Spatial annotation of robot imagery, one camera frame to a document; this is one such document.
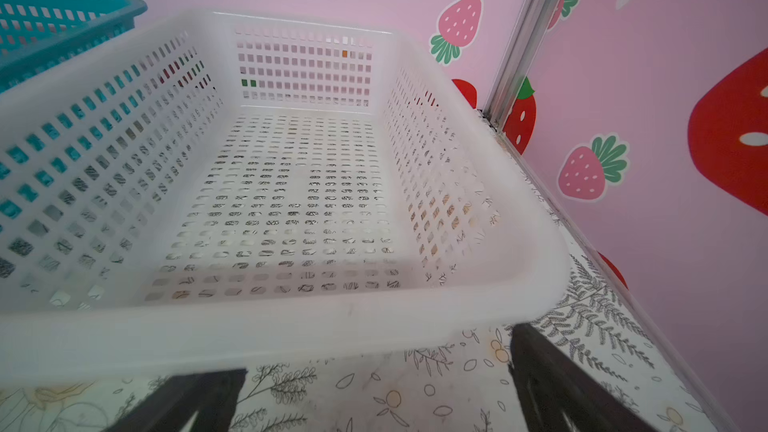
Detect teal plastic basket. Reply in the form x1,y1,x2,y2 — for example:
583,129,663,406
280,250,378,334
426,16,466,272
1,0,148,92

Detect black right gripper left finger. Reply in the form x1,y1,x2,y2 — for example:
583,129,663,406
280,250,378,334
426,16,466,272
108,369,247,432

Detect right aluminium corner post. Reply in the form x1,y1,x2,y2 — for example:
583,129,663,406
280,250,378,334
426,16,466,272
483,0,559,131

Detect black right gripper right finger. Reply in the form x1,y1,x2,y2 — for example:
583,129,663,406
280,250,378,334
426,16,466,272
509,324,653,431

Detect right white plastic basket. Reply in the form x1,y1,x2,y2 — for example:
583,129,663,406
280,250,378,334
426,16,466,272
1,11,569,387

